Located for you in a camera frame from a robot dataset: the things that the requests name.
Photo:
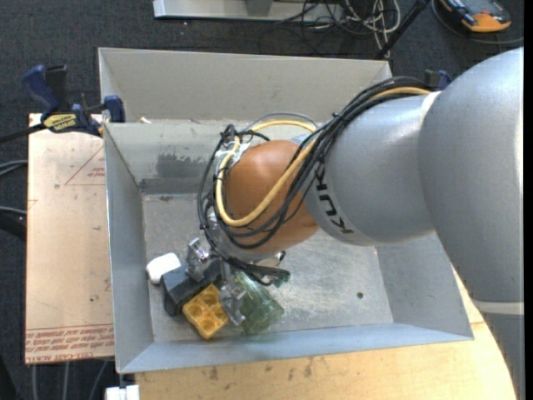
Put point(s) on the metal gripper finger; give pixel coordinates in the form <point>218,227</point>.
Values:
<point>233,304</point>
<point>197,258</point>

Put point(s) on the clear green-tinted glass thing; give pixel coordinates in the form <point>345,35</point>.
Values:
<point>260,308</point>

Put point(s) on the yellow block with round holes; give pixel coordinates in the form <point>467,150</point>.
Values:
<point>205,316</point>

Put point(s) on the white rounded block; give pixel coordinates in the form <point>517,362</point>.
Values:
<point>163,265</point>

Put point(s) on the dark grey block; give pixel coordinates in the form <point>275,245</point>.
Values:
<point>179,291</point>

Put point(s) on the grey metal bin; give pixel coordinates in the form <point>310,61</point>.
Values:
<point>333,290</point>

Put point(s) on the brown cardboard board, red print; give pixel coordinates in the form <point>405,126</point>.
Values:
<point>66,231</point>

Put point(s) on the black cylinder on white bracket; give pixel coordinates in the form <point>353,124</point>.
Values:
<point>282,256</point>

